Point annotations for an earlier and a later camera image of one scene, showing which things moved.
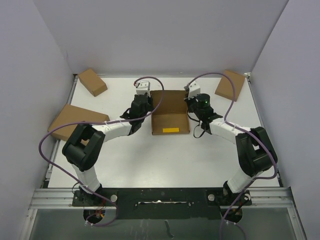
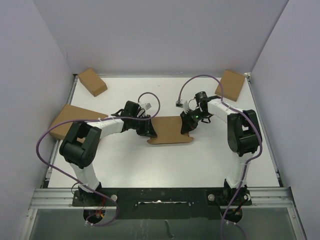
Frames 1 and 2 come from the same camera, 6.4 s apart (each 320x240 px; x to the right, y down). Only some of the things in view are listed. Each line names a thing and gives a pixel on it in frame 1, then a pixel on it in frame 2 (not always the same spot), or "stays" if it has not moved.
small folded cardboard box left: [92, 82] stays
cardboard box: [225, 88] stays
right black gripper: [188, 102] → [187, 126]
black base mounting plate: [163, 203] stays
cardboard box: [171, 116] → [168, 130]
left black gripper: [150, 100] → [147, 130]
